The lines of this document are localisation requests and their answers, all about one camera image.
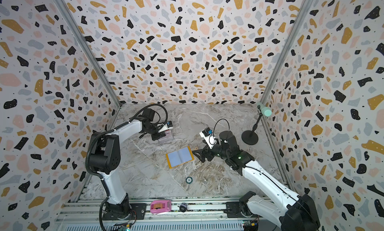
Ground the yellow leather card holder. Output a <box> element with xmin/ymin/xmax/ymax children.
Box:
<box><xmin>166</xmin><ymin>146</ymin><xmax>195</xmax><ymax>169</ymax></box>

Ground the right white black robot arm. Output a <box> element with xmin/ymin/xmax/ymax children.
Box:
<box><xmin>193</xmin><ymin>128</ymin><xmax>321</xmax><ymax>231</ymax></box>

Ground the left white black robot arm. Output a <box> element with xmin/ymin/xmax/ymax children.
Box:
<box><xmin>85</xmin><ymin>104</ymin><xmax>173</xmax><ymax>219</ymax></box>

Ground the clear acrylic card box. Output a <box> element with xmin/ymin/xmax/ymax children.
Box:
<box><xmin>158</xmin><ymin>131</ymin><xmax>174</xmax><ymax>144</ymax></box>

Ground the black microphone stand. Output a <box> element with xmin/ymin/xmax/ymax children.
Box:
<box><xmin>242</xmin><ymin>113</ymin><xmax>263</xmax><ymax>146</ymax></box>

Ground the small black knob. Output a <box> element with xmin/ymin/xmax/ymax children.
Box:
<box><xmin>178</xmin><ymin>203</ymin><xmax>188</xmax><ymax>213</ymax></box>

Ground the right circuit board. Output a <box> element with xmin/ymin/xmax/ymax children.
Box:
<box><xmin>242</xmin><ymin>220</ymin><xmax>259</xmax><ymax>231</ymax></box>

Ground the pink tape dispenser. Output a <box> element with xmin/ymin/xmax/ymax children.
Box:
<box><xmin>150</xmin><ymin>200</ymin><xmax>172</xmax><ymax>215</ymax></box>

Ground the green circuit board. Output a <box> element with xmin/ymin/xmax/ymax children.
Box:
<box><xmin>118</xmin><ymin>223</ymin><xmax>133</xmax><ymax>231</ymax></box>

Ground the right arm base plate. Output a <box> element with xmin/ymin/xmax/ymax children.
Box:
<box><xmin>224</xmin><ymin>201</ymin><xmax>263</xmax><ymax>219</ymax></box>

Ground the left black corrugated cable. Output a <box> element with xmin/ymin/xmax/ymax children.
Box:
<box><xmin>84</xmin><ymin>103</ymin><xmax>169</xmax><ymax>231</ymax></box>

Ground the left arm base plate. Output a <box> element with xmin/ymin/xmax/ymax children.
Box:
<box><xmin>102</xmin><ymin>203</ymin><xmax>147</xmax><ymax>221</ymax></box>

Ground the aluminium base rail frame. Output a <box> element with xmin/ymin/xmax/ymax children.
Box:
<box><xmin>54</xmin><ymin>197</ymin><xmax>282</xmax><ymax>231</ymax></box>

